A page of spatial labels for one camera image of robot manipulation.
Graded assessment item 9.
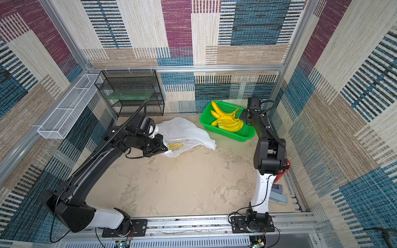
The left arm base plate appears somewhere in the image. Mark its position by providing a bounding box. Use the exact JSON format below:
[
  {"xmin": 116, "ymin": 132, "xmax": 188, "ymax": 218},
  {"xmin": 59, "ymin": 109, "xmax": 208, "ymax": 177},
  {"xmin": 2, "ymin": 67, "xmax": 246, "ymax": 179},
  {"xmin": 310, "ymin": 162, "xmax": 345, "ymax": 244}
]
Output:
[{"xmin": 101, "ymin": 219, "xmax": 148, "ymax": 238}]

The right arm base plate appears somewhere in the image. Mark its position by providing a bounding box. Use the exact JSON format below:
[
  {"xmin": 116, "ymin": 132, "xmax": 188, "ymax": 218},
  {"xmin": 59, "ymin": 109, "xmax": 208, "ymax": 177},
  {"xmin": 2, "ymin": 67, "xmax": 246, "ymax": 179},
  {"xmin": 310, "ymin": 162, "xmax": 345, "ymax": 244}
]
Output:
[{"xmin": 228, "ymin": 214, "xmax": 276, "ymax": 234}]

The yellow banana bunch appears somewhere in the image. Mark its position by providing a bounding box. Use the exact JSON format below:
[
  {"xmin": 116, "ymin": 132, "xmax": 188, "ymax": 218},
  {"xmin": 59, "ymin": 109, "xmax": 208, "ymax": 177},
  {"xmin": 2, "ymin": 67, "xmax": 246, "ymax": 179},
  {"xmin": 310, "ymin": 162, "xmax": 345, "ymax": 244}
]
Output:
[{"xmin": 210, "ymin": 101, "xmax": 244, "ymax": 133}]

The black wire mesh shelf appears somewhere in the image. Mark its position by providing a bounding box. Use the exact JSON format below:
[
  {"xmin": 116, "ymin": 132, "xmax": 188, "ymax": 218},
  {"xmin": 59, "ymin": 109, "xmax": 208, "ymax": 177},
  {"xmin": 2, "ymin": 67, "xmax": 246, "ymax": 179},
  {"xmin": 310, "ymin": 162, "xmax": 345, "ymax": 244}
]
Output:
[{"xmin": 95, "ymin": 69, "xmax": 165, "ymax": 117}]

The aluminium front rail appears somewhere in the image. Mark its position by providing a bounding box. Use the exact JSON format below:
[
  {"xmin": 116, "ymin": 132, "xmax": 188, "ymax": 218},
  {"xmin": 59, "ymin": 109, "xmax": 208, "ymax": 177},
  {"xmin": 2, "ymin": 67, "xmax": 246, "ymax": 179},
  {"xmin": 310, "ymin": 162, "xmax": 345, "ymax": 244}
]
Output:
[{"xmin": 54, "ymin": 212, "xmax": 327, "ymax": 248}]

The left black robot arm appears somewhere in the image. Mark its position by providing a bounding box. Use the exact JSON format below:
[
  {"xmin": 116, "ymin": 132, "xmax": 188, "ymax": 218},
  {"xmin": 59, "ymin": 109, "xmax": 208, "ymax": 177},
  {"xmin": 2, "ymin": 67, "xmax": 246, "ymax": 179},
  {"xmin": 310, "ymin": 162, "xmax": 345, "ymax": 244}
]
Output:
[{"xmin": 41, "ymin": 100, "xmax": 168, "ymax": 237}]

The green board on shelf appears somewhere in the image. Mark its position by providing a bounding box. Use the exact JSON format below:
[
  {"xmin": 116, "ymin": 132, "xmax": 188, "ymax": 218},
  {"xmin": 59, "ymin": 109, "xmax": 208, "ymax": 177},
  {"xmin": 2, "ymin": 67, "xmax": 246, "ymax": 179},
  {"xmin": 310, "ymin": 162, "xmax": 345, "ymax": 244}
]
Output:
[{"xmin": 106, "ymin": 90, "xmax": 155, "ymax": 100}]

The green plastic basket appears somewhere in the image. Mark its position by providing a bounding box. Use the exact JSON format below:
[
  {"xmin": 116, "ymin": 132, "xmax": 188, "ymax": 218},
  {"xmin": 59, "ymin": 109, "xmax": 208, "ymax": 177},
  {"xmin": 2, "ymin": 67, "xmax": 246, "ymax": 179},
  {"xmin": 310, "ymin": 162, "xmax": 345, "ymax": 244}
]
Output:
[{"xmin": 200, "ymin": 101, "xmax": 255, "ymax": 142}]

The white plastic bag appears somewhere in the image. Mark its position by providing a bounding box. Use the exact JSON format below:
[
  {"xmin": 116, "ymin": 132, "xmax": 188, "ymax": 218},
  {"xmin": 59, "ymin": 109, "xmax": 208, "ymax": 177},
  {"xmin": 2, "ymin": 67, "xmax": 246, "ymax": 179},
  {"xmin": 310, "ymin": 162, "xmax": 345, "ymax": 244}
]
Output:
[{"xmin": 155, "ymin": 117, "xmax": 217, "ymax": 158}]

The red pen cup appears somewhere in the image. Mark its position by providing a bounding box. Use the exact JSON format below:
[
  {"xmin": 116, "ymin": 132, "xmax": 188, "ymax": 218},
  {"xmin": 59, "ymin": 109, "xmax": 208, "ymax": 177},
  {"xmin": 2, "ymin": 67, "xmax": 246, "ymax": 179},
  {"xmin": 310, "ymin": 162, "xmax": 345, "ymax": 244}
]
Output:
[{"xmin": 274, "ymin": 159, "xmax": 291, "ymax": 184}]

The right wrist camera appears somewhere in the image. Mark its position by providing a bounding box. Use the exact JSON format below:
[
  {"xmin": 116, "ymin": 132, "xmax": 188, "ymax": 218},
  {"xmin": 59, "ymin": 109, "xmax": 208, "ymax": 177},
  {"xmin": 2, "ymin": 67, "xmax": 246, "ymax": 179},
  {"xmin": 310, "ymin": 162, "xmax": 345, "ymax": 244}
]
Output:
[{"xmin": 247, "ymin": 96, "xmax": 261, "ymax": 111}]

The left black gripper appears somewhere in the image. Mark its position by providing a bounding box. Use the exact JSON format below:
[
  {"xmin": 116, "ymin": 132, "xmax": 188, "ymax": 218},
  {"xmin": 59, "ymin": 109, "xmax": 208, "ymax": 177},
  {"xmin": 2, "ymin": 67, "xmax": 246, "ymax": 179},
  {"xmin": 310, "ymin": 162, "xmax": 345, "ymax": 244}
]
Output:
[{"xmin": 136, "ymin": 134, "xmax": 171, "ymax": 157}]

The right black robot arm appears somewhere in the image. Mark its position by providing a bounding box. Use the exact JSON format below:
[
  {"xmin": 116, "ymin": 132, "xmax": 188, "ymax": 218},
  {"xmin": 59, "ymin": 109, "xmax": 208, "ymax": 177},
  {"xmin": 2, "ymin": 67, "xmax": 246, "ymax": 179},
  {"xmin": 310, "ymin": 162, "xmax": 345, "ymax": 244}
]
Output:
[{"xmin": 239, "ymin": 96, "xmax": 286, "ymax": 220}]

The white wire mesh tray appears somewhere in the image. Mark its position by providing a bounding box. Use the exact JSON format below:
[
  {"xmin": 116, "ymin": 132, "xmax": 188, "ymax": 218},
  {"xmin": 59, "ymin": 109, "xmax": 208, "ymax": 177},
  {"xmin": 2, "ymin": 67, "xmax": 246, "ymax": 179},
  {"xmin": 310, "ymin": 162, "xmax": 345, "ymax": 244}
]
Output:
[{"xmin": 37, "ymin": 74, "xmax": 98, "ymax": 140}]

